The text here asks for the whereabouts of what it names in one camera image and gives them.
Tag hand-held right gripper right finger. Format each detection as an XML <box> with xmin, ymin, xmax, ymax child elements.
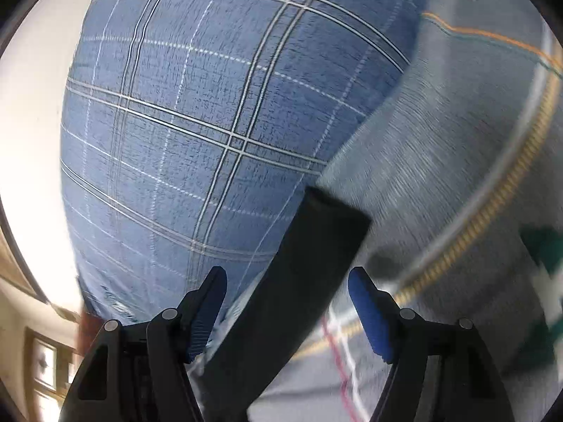
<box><xmin>347</xmin><ymin>266</ymin><xmax>515</xmax><ymax>422</ymax></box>

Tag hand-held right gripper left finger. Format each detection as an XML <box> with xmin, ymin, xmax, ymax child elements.
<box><xmin>59</xmin><ymin>266</ymin><xmax>229</xmax><ymax>422</ymax></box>

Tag black pants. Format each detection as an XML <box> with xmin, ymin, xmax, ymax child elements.
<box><xmin>200</xmin><ymin>186</ymin><xmax>371</xmax><ymax>422</ymax></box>

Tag wooden framed window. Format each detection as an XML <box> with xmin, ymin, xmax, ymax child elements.
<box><xmin>24</xmin><ymin>325</ymin><xmax>82</xmax><ymax>405</ymax></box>

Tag grey printed bed sheet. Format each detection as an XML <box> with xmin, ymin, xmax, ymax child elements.
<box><xmin>246</xmin><ymin>0</ymin><xmax>563</xmax><ymax>422</ymax></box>

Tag blue plaid pillow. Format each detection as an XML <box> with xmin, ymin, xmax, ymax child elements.
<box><xmin>59</xmin><ymin>0</ymin><xmax>445</xmax><ymax>324</ymax></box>

